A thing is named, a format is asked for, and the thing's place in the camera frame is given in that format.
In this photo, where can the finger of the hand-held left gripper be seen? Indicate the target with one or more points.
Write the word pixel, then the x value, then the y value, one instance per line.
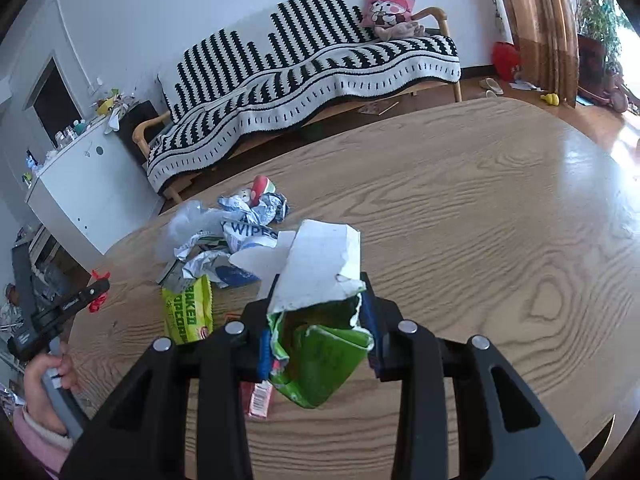
pixel 75 300

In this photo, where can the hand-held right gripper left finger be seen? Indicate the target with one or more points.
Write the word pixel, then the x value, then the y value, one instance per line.
pixel 265 357

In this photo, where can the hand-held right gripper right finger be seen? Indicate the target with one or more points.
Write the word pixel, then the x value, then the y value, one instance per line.
pixel 374 332

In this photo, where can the small red wrapper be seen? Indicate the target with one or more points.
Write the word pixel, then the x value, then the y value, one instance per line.
pixel 96 304

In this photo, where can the torn green and white carton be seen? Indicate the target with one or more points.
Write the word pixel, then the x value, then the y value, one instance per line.
pixel 320 265

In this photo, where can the silver foil wrapper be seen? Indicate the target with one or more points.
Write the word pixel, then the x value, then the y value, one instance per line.
pixel 257 208

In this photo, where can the person's left forearm pink sleeve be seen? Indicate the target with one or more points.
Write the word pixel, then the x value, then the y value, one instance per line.
pixel 35 442

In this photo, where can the person's left hand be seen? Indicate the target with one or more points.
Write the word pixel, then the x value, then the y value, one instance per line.
pixel 39 385

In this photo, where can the low shelf rack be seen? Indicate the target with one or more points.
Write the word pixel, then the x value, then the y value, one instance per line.
pixel 42 255

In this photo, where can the pink red snack wrapper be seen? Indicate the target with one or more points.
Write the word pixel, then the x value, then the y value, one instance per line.
pixel 260 400

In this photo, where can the white wrapper blue round print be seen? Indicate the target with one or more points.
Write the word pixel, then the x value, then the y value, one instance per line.
pixel 235 276

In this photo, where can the yellow-green snack packet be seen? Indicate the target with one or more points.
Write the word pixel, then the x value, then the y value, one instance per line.
pixel 187 310

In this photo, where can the white cabinet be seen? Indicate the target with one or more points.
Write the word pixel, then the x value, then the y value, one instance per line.
pixel 95 185

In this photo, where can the crumpled white green wrapper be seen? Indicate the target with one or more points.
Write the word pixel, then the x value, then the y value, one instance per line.
pixel 200 260

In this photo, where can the crumpled white wrapper blue print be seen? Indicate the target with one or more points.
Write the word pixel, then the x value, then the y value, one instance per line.
pixel 247 235

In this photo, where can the clear plastic bag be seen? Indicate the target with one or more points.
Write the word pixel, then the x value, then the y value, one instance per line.
pixel 192 225

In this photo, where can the red green candy wrapper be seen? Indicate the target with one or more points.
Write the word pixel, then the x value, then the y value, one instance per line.
pixel 260 187

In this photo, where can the black box speaker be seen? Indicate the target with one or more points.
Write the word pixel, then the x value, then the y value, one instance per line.
pixel 140 125

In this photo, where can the clutter of bottles and toys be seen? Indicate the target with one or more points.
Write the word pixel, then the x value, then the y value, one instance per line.
pixel 110 105

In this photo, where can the flat cardboard piece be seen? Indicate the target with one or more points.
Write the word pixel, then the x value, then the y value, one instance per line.
pixel 377 108

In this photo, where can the black white striped blanket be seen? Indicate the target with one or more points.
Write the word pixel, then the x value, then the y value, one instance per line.
pixel 300 85

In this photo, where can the beige slipper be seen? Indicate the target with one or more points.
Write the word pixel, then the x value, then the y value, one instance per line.
pixel 495 92
pixel 487 83

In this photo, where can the white paper sheets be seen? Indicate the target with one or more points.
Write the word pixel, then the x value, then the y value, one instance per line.
pixel 522 84

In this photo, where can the small yellow toy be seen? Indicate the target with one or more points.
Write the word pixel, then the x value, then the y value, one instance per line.
pixel 550 99

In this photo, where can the beige plush cloth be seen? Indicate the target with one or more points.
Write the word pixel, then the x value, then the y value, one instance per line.
pixel 400 31

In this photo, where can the red bag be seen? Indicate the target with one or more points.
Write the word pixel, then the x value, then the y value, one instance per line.
pixel 506 60

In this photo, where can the pink printed cushion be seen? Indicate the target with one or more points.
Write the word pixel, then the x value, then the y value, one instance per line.
pixel 390 7

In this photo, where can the child ride-on toy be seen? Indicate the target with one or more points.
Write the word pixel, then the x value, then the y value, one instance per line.
pixel 620 92

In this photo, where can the brown curtain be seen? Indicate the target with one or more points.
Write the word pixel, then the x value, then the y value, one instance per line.
pixel 540 25

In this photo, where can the green potted plant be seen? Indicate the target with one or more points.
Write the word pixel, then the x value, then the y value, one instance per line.
pixel 597 15

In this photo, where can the wooden frame sofa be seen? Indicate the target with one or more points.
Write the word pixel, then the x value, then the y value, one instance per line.
pixel 145 132

